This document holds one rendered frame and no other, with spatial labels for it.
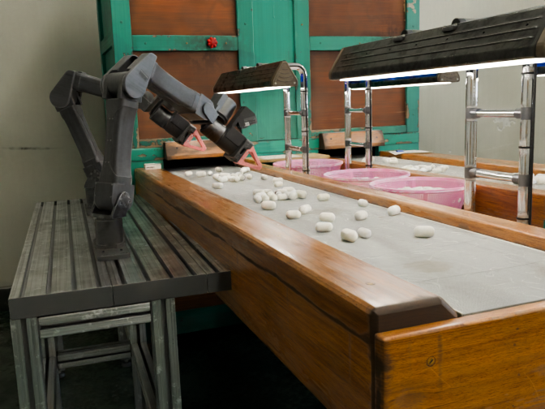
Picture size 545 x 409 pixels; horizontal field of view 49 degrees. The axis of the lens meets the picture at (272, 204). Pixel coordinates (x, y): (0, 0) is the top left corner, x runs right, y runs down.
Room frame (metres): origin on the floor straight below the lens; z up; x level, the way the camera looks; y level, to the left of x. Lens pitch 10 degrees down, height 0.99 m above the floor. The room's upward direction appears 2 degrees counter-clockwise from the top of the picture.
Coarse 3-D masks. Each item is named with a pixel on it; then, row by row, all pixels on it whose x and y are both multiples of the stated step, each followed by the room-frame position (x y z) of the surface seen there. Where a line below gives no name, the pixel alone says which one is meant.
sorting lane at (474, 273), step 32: (224, 192) 1.74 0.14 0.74; (320, 192) 1.67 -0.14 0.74; (288, 224) 1.24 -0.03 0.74; (352, 224) 1.21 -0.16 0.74; (384, 224) 1.20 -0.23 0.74; (416, 224) 1.19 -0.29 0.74; (384, 256) 0.95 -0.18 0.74; (416, 256) 0.94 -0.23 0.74; (448, 256) 0.93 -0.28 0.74; (480, 256) 0.92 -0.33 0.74; (512, 256) 0.92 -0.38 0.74; (544, 256) 0.91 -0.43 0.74; (448, 288) 0.77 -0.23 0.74; (480, 288) 0.76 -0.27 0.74; (512, 288) 0.76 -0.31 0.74; (544, 288) 0.75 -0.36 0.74
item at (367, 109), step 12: (348, 84) 2.19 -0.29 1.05; (348, 96) 2.19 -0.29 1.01; (348, 108) 2.19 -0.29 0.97; (360, 108) 2.11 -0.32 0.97; (348, 120) 2.19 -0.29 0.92; (348, 132) 2.19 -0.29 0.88; (348, 144) 2.19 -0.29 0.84; (360, 144) 2.10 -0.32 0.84; (348, 156) 2.19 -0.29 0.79; (348, 168) 2.19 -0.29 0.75
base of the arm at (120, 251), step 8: (96, 224) 1.34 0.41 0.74; (104, 224) 1.33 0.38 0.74; (112, 224) 1.33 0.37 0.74; (120, 224) 1.35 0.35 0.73; (96, 232) 1.34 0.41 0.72; (104, 232) 1.33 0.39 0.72; (112, 232) 1.33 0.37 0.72; (120, 232) 1.35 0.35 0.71; (96, 240) 1.42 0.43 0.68; (104, 240) 1.33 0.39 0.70; (112, 240) 1.33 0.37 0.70; (120, 240) 1.35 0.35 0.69; (96, 248) 1.33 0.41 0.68; (104, 248) 1.33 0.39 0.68; (112, 248) 1.33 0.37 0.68; (120, 248) 1.32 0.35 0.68; (104, 256) 1.26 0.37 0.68; (112, 256) 1.26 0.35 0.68; (120, 256) 1.27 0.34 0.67; (128, 256) 1.28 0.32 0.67
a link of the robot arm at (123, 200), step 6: (120, 192) 1.35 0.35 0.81; (126, 192) 1.35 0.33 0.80; (120, 198) 1.34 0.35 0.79; (126, 198) 1.35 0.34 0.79; (114, 204) 1.33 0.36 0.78; (120, 204) 1.34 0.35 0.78; (126, 204) 1.35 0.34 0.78; (96, 210) 1.37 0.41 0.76; (102, 210) 1.39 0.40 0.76; (114, 210) 1.33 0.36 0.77; (120, 210) 1.34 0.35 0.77; (126, 210) 1.35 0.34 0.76; (90, 216) 1.37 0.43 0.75; (96, 216) 1.36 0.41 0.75; (102, 216) 1.34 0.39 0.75; (108, 216) 1.33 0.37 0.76; (114, 216) 1.32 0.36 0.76; (120, 216) 1.34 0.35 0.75; (126, 216) 1.35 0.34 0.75
